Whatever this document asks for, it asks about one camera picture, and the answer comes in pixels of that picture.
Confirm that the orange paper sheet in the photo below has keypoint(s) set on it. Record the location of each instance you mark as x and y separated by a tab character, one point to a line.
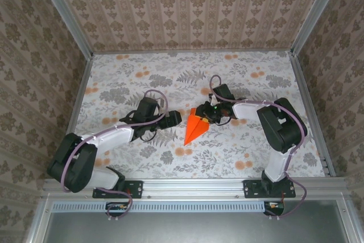
194	132

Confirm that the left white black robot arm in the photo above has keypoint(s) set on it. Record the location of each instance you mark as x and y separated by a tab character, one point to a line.
113	139

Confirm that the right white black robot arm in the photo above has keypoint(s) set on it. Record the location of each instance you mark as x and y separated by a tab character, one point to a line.
246	110

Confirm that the floral patterned table cover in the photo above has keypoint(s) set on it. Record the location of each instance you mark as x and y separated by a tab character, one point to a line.
128	69

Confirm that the black connector box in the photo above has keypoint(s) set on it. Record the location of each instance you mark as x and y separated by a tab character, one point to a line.
113	207
277	207

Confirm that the grey metal panel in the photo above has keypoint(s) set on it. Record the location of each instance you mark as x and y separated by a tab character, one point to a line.
199	228

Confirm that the aluminium frame bar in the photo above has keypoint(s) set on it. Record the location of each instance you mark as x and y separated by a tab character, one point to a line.
193	52
78	98
311	112

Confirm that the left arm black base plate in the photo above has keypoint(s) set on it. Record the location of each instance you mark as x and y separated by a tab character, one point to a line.
136	189

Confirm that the long aluminium mounting rail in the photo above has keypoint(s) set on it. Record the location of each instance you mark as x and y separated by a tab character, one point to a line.
193	187

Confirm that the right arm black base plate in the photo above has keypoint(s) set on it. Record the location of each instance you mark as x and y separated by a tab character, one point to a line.
251	189

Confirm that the aluminium frame post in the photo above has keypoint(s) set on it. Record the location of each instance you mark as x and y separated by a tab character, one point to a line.
65	18
315	15

